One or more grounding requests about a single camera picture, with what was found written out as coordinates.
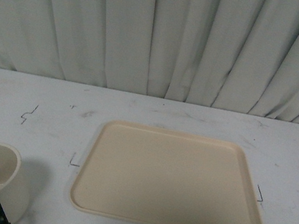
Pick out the beige rectangular plastic tray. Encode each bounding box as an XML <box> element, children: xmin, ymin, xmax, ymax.
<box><xmin>70</xmin><ymin>120</ymin><xmax>262</xmax><ymax>224</ymax></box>

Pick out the white pleated curtain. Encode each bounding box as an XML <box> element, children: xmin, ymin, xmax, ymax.
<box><xmin>0</xmin><ymin>0</ymin><xmax>299</xmax><ymax>124</ymax></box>

